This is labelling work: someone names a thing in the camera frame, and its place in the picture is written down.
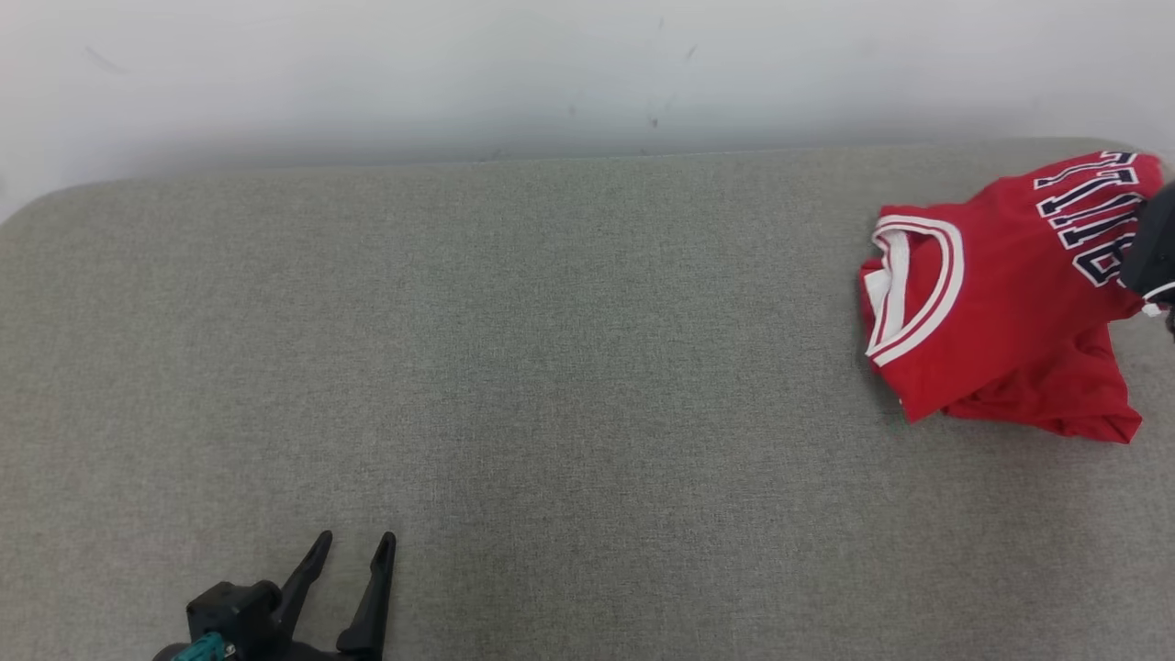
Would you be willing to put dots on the grey fabric sofa cushion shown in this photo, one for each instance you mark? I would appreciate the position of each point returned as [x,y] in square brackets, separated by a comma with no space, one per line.
[551,367]

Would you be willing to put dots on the red white-trimmed basketball jersey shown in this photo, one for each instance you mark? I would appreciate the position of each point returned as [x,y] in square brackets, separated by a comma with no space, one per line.
[1010,275]

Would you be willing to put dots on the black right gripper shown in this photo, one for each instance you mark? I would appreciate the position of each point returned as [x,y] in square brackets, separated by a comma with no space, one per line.
[1155,248]

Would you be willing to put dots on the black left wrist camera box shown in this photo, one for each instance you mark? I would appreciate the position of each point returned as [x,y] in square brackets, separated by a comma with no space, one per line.
[229,610]

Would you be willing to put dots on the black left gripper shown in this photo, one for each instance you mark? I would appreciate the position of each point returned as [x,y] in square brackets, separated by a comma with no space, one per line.
[303,652]

